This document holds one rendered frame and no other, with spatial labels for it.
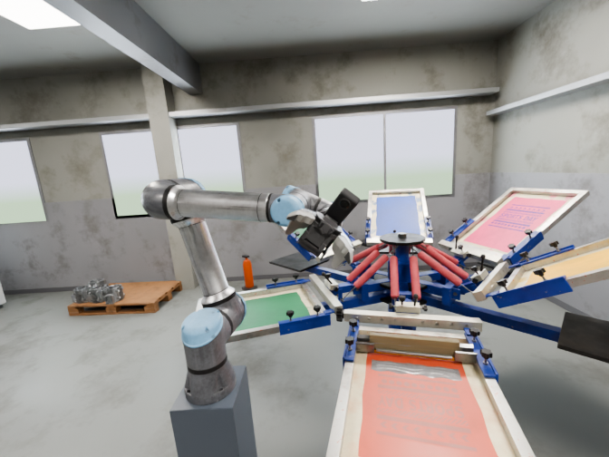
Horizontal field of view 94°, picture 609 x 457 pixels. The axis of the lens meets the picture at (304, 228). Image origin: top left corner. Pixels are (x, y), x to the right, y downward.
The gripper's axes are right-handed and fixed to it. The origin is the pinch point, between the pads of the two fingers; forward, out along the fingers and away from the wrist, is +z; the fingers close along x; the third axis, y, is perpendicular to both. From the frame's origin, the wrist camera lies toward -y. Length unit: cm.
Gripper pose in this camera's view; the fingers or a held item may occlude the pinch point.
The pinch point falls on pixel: (320, 238)
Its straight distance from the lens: 54.9
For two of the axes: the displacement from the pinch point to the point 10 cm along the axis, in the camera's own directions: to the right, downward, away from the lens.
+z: -2.0, 2.3, -9.5
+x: -8.1, -5.9, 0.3
